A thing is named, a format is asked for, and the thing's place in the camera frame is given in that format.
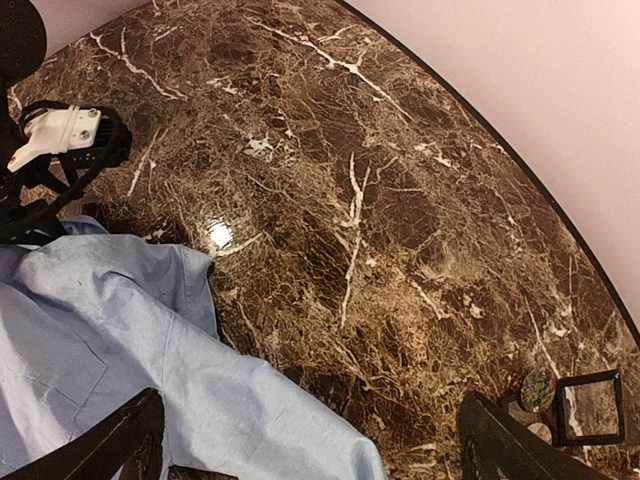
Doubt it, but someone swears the round iridescent brooch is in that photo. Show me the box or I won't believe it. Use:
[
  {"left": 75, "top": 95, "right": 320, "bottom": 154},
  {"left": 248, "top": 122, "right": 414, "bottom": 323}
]
[{"left": 520, "top": 367, "right": 556, "bottom": 413}]

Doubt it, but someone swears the light blue shirt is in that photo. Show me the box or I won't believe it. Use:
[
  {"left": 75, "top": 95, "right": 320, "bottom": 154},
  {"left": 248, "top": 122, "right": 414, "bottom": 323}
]
[{"left": 1, "top": 217, "right": 386, "bottom": 479}]

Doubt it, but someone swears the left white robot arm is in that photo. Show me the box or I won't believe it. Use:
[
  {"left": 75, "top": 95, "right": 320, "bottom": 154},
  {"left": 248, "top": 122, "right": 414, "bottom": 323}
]
[{"left": 1, "top": 1, "right": 65, "bottom": 246}]

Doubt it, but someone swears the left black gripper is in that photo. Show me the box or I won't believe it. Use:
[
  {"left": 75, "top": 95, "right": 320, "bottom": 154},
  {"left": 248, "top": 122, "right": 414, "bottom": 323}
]
[{"left": 1, "top": 164, "right": 65, "bottom": 245}]

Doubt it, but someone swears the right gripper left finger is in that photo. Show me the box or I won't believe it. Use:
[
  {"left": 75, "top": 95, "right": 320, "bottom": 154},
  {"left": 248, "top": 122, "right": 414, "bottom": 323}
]
[{"left": 6, "top": 388, "right": 165, "bottom": 480}]

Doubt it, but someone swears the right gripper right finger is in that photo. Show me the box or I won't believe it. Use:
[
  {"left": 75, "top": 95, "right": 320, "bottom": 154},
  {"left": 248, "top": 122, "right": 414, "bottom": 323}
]
[{"left": 457, "top": 392, "right": 606, "bottom": 480}]

